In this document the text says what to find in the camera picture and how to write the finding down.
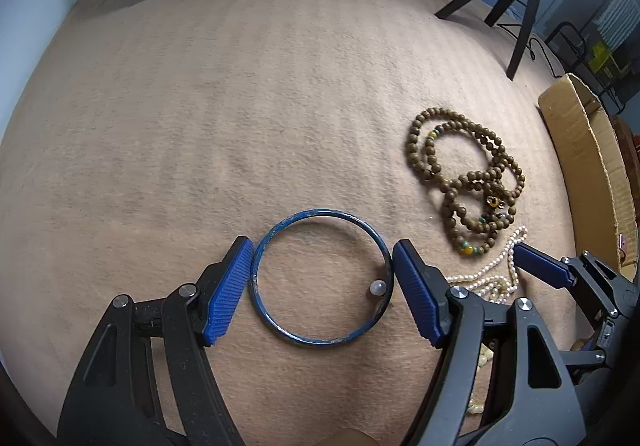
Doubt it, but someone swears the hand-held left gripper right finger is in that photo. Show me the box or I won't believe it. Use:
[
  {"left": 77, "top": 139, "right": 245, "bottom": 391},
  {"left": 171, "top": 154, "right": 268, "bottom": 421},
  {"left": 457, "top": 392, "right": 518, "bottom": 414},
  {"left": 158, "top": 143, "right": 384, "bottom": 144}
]
[{"left": 392, "top": 239, "right": 588, "bottom": 446}]

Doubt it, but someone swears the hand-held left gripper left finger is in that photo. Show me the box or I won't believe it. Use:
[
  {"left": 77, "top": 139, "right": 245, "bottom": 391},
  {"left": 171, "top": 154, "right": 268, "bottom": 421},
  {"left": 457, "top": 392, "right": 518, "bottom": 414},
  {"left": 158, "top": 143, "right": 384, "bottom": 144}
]
[{"left": 57, "top": 236, "right": 255, "bottom": 446}]

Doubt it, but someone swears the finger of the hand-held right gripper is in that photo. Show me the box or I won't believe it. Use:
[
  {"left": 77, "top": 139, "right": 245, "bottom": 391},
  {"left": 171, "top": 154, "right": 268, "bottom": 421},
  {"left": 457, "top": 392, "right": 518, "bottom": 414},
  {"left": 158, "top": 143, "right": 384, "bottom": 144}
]
[
  {"left": 556, "top": 318, "right": 623, "bottom": 379},
  {"left": 512, "top": 242, "right": 640, "bottom": 324}
]

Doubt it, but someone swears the white pearl necklace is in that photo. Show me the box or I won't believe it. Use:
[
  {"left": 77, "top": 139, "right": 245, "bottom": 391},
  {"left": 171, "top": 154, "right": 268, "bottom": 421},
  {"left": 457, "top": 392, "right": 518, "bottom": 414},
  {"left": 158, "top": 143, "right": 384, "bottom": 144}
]
[{"left": 445, "top": 226, "right": 530, "bottom": 305}]

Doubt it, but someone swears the blue metal bangle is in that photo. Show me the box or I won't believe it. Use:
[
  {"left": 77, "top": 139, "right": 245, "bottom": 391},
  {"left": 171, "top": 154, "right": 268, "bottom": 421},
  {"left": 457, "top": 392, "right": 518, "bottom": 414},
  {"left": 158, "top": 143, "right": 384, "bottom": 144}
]
[{"left": 248, "top": 209, "right": 392, "bottom": 346}]

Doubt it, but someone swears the brown cardboard box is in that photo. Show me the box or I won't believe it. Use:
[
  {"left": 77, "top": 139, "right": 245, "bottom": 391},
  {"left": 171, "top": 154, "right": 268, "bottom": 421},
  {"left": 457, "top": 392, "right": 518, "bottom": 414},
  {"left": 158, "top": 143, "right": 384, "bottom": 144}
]
[{"left": 537, "top": 73, "right": 640, "bottom": 284}]

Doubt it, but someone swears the beige blanket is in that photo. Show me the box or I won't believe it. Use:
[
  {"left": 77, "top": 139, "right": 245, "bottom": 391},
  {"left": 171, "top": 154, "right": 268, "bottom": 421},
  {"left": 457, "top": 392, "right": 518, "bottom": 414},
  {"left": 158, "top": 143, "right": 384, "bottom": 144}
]
[{"left": 0, "top": 0, "right": 601, "bottom": 446}]

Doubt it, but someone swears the black tripod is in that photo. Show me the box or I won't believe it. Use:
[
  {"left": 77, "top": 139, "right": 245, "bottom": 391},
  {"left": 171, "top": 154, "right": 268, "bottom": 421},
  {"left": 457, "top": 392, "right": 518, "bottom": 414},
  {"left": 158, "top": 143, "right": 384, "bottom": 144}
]
[{"left": 434, "top": 0, "right": 552, "bottom": 81}]

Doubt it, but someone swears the brown wooden bead necklace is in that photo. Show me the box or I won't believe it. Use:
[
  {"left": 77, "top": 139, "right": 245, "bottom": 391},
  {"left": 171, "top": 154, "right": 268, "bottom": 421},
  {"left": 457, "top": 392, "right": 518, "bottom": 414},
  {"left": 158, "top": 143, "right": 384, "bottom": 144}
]
[{"left": 406, "top": 107, "right": 527, "bottom": 257}]

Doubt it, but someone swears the cream bead bracelet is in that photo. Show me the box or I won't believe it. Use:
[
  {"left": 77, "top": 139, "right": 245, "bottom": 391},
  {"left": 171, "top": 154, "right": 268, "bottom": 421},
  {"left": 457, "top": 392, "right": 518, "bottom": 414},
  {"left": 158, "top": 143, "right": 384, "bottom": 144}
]
[{"left": 467, "top": 338, "right": 501, "bottom": 419}]

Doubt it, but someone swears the black cable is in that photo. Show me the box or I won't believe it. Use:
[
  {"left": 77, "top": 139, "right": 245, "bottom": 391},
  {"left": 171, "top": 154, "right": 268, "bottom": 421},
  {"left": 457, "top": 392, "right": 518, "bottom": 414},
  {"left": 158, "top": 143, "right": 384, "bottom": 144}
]
[{"left": 497, "top": 23, "right": 563, "bottom": 79}]

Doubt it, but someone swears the black metal chair frame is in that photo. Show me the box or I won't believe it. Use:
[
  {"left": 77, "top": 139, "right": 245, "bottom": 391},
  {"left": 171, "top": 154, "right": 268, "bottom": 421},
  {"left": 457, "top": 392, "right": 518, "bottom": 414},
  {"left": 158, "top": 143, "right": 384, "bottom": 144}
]
[{"left": 544, "top": 20, "right": 592, "bottom": 72}]

